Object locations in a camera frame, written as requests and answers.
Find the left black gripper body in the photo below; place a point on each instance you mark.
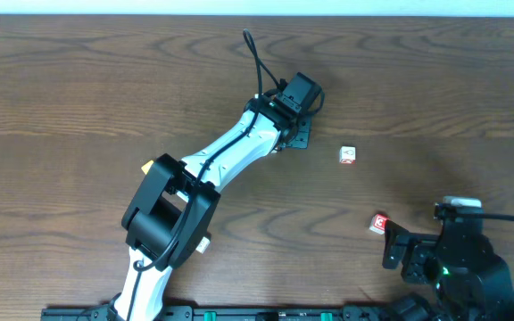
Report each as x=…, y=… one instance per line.
x=300, y=135

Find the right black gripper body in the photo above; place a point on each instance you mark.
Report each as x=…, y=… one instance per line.
x=411, y=251

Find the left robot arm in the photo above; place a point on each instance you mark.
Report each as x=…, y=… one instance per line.
x=167, y=219

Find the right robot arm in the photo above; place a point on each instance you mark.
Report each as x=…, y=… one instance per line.
x=470, y=281

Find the red letter E block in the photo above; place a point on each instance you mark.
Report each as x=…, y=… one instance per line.
x=378, y=224

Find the white block with red side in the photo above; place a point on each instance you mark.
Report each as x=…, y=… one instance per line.
x=347, y=155

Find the yellow wooden block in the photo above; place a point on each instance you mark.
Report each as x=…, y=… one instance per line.
x=146, y=167

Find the plain cream wooden block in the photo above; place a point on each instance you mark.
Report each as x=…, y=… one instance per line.
x=203, y=244

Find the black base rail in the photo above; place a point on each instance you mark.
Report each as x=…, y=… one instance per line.
x=257, y=314

